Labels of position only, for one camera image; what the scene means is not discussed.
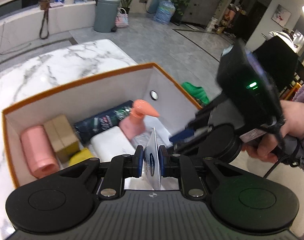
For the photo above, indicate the pink woven bag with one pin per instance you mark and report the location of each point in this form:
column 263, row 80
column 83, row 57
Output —
column 122, row 18

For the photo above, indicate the white rectangular box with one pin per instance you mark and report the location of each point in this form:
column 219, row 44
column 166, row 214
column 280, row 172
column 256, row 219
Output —
column 109, row 142

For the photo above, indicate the green slippers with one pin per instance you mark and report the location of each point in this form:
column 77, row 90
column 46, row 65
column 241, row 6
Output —
column 195, row 92

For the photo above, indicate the small brown cardboard box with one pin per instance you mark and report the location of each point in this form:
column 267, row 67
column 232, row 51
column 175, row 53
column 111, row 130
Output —
column 60, row 135

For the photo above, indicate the grey marble tv console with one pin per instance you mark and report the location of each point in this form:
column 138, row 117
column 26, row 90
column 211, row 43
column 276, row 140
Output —
column 22, row 22

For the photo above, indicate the black chair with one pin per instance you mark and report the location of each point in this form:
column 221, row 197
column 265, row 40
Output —
column 276, row 60

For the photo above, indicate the blue water jug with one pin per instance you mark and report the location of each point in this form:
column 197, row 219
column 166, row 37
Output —
column 164, row 11

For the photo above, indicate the dark wall socket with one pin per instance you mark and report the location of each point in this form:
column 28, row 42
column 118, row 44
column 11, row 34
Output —
column 143, row 0

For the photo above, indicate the white squeeze tube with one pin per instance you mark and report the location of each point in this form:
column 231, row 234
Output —
column 153, row 155

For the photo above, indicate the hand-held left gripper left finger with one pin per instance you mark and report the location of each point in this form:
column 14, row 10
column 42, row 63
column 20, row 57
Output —
column 139, row 158

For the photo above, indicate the yellow packet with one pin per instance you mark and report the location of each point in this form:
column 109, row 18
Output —
column 80, row 156

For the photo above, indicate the person's right hand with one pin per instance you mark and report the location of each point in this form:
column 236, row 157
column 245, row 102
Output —
column 294, row 117

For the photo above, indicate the pink plastic cylinder cup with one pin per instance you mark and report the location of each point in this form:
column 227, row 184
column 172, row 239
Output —
column 38, row 145

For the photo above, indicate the grey pedal trash bin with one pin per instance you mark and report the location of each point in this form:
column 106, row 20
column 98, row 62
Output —
column 105, row 12

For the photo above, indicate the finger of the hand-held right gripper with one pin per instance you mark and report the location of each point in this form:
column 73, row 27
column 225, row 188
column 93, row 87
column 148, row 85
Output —
column 207, row 112
column 182, row 136

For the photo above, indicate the pink spray bottle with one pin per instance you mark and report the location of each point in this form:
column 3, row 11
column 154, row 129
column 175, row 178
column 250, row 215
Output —
column 134, row 122

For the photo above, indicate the orange-edged white storage box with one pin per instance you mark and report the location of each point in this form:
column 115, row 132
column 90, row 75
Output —
column 142, row 80

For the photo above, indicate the dark blue printed packet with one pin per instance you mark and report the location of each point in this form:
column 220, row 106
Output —
column 102, row 122

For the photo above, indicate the white jacket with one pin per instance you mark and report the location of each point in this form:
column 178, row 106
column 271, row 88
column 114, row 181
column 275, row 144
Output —
column 281, row 36

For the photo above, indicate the framed wall painting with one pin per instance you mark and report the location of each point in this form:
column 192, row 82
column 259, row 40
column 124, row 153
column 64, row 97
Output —
column 281, row 15

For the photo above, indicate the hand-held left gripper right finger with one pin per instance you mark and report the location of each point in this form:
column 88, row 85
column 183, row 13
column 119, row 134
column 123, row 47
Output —
column 162, row 160

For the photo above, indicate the grey drawer cabinet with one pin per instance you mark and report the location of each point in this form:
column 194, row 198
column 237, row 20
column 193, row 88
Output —
column 202, row 5

